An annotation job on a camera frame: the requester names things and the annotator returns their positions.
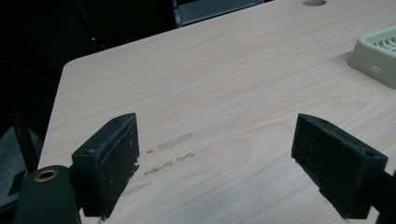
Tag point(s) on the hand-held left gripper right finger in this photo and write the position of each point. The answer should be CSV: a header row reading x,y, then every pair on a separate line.
x,y
336,168

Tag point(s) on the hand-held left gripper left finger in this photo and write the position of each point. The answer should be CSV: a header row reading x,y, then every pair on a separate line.
x,y
106,168

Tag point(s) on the black metal stand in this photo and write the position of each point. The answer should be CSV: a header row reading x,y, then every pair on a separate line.
x,y
23,140

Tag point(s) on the pale green plastic basket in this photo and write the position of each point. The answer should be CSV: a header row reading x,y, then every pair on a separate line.
x,y
375,56

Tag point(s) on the grey metal frame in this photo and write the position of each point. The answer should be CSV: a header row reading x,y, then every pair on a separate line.
x,y
211,11

